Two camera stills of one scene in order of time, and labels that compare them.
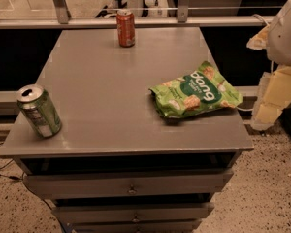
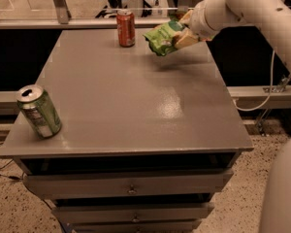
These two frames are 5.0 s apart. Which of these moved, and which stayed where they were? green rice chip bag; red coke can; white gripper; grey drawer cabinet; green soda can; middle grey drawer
Moved: green rice chip bag; white gripper
Stayed: grey drawer cabinet; green soda can; middle grey drawer; red coke can
